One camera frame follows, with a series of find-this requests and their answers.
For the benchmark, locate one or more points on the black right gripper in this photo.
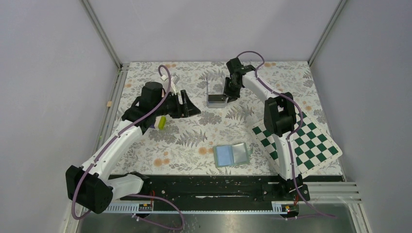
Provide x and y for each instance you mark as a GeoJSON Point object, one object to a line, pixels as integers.
{"type": "Point", "coordinates": [232, 96]}

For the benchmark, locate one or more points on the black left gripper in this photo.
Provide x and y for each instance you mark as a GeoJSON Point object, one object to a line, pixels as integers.
{"type": "Point", "coordinates": [186, 109]}

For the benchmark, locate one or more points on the green card holder wallet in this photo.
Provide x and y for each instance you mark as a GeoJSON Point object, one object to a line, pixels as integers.
{"type": "Point", "coordinates": [231, 155]}

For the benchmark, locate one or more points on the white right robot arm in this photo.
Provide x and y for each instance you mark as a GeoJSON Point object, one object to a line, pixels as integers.
{"type": "Point", "coordinates": [279, 119]}

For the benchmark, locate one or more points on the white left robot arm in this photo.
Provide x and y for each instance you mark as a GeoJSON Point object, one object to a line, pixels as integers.
{"type": "Point", "coordinates": [152, 102]}

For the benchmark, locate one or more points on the dark credit card stack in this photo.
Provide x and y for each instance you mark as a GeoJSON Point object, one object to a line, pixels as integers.
{"type": "Point", "coordinates": [216, 98]}

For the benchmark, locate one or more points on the clear card box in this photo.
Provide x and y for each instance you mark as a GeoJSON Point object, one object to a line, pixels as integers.
{"type": "Point", "coordinates": [215, 85]}

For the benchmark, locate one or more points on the purple white green block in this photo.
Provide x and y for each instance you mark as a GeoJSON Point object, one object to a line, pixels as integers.
{"type": "Point", "coordinates": [159, 123]}

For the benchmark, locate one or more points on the floral patterned table mat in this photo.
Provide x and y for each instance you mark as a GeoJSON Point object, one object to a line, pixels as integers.
{"type": "Point", "coordinates": [185, 145]}

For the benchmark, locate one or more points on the green white checkerboard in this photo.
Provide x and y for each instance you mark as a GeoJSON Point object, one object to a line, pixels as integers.
{"type": "Point", "coordinates": [313, 146]}

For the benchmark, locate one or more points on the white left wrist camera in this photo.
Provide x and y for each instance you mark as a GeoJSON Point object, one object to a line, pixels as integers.
{"type": "Point", "coordinates": [165, 84]}

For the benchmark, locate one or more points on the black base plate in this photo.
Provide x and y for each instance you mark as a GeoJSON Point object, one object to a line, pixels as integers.
{"type": "Point", "coordinates": [223, 193]}

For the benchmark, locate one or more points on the aluminium frame rail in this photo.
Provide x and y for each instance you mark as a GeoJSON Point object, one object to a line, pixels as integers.
{"type": "Point", "coordinates": [86, 184]}

